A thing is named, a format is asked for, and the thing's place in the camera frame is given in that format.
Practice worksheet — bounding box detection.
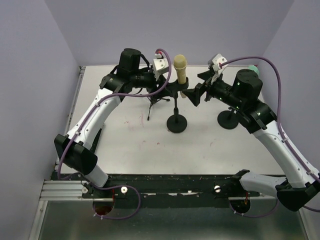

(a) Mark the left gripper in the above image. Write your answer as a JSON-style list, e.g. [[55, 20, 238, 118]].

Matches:
[[130, 69, 173, 100]]

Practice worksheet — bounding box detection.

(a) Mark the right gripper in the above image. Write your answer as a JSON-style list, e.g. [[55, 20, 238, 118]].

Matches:
[[181, 69, 244, 110]]

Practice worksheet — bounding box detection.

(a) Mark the black tripod shock-mount stand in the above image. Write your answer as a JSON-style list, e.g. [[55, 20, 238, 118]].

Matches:
[[146, 96, 171, 121]]

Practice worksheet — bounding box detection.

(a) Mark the beige microphone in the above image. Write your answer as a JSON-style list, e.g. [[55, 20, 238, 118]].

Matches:
[[173, 54, 188, 85]]

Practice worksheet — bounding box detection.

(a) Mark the black round-base clip stand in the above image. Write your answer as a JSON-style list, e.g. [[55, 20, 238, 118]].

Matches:
[[165, 77, 189, 134]]

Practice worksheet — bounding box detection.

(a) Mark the teal microphone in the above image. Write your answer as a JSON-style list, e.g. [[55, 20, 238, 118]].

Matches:
[[247, 65, 260, 76]]

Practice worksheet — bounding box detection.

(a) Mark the black silver-head microphone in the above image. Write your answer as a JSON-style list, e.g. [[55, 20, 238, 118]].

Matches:
[[90, 128, 103, 153]]

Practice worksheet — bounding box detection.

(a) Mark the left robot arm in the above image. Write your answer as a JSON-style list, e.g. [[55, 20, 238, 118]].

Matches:
[[54, 48, 172, 198]]

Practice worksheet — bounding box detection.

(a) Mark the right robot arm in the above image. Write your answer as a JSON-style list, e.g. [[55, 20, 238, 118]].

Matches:
[[183, 69, 320, 212]]

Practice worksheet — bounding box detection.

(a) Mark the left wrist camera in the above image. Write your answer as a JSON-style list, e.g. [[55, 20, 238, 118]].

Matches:
[[152, 58, 169, 75]]

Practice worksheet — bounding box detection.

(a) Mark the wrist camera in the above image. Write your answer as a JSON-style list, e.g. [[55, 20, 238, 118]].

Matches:
[[207, 53, 227, 84], [152, 58, 169, 75]]

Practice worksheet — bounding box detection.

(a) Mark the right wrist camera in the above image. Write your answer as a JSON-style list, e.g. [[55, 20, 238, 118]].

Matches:
[[207, 53, 227, 84]]

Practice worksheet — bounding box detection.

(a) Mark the black mounting rail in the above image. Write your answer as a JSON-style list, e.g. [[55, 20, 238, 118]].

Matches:
[[82, 174, 260, 209]]

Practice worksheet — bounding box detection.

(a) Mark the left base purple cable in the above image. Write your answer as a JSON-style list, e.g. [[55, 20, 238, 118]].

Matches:
[[93, 184, 141, 221]]

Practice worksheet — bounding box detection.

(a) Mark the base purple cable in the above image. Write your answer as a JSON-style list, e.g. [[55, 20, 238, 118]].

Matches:
[[93, 184, 141, 221], [228, 197, 280, 218]]

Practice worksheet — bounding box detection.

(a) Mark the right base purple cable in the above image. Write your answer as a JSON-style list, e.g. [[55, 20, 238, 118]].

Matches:
[[228, 197, 280, 218]]

